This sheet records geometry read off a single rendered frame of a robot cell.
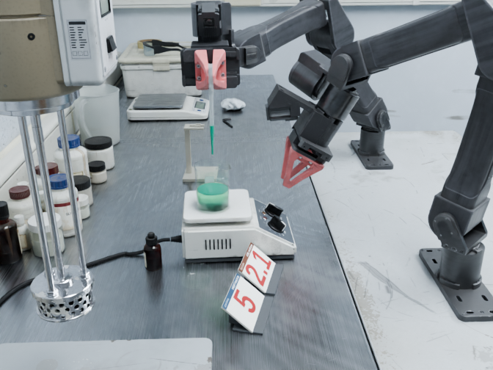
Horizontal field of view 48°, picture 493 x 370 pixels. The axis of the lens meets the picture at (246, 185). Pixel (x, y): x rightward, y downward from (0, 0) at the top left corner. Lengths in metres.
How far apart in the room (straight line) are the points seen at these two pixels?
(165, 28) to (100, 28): 1.88
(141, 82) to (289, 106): 1.17
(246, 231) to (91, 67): 0.52
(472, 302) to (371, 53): 0.41
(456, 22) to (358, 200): 0.52
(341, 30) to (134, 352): 0.79
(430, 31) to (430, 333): 0.43
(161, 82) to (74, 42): 1.55
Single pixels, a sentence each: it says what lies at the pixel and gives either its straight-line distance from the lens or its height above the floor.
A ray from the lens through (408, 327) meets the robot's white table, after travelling 0.87.
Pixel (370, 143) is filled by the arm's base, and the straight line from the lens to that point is 1.46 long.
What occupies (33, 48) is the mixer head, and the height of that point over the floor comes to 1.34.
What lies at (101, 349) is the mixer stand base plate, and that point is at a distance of 0.81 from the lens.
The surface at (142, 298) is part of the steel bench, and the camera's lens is 0.91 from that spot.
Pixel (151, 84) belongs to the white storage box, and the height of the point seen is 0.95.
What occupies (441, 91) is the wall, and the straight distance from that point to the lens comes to 2.61.
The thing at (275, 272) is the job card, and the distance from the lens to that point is 0.95.
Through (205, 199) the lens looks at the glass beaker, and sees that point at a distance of 0.95.
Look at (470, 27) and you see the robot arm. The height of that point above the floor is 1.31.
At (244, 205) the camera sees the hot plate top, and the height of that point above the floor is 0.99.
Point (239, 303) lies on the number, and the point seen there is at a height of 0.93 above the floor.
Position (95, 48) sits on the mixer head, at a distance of 0.51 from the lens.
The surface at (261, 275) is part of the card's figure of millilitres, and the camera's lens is 0.92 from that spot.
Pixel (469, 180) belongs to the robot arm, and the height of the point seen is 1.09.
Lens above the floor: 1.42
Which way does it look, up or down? 24 degrees down
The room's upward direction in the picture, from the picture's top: straight up
